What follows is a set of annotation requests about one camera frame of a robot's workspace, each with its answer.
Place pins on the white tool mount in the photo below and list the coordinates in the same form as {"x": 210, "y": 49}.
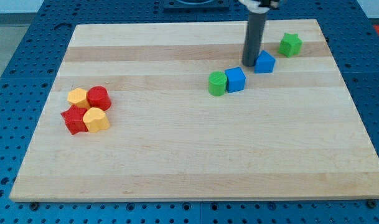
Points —
{"x": 260, "y": 6}

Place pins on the blue triangle block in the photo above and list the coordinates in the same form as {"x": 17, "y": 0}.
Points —
{"x": 265, "y": 63}

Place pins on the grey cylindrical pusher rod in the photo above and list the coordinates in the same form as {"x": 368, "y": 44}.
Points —
{"x": 253, "y": 38}

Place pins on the green star block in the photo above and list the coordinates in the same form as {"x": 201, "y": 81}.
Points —
{"x": 290, "y": 45}

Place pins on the blue cube block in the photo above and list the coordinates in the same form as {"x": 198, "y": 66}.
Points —
{"x": 235, "y": 79}

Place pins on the green cylinder block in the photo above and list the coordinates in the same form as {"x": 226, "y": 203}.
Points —
{"x": 217, "y": 82}

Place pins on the wooden board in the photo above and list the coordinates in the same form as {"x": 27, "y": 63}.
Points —
{"x": 294, "y": 134}

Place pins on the red cylinder block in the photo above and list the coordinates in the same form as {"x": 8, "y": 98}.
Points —
{"x": 98, "y": 97}

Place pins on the yellow heart block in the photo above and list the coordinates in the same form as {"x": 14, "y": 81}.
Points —
{"x": 95, "y": 119}

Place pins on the yellow hexagon block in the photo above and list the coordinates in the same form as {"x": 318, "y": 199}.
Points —
{"x": 78, "y": 97}

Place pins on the red star block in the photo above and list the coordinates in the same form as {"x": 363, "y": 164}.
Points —
{"x": 73, "y": 118}

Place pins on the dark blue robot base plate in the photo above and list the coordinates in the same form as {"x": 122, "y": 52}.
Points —
{"x": 175, "y": 5}

